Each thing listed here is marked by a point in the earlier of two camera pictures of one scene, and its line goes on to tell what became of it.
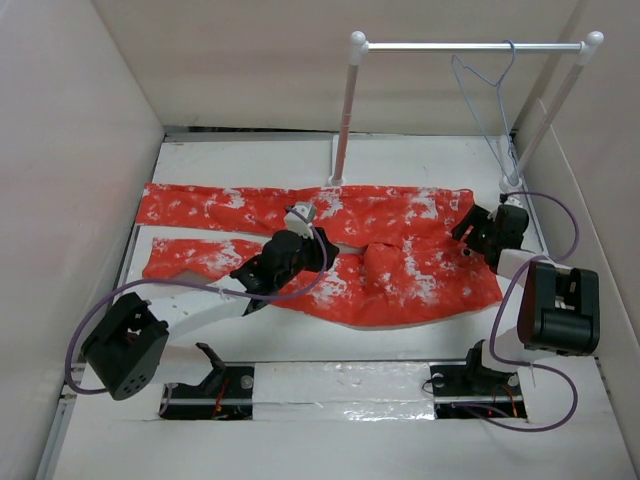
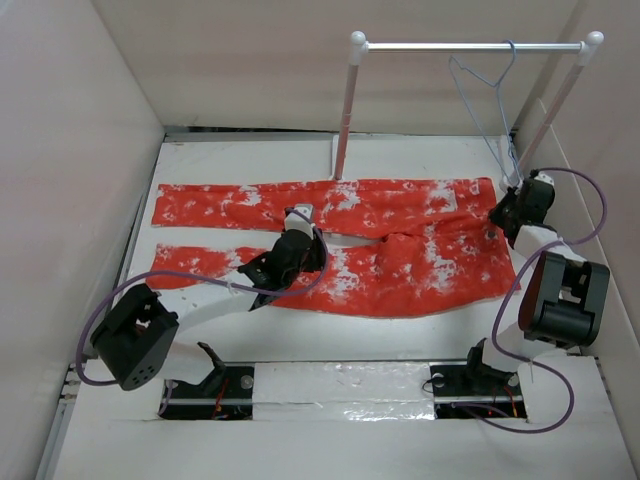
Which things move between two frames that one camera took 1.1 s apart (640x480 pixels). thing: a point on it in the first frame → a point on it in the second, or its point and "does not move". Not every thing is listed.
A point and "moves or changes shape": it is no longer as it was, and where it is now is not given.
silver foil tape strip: (342, 391) does not move
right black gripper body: (484, 237) → (506, 208)
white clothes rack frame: (360, 46) does not move
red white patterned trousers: (379, 256) moves or changes shape
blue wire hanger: (478, 118) does not move
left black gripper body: (309, 257) does not move
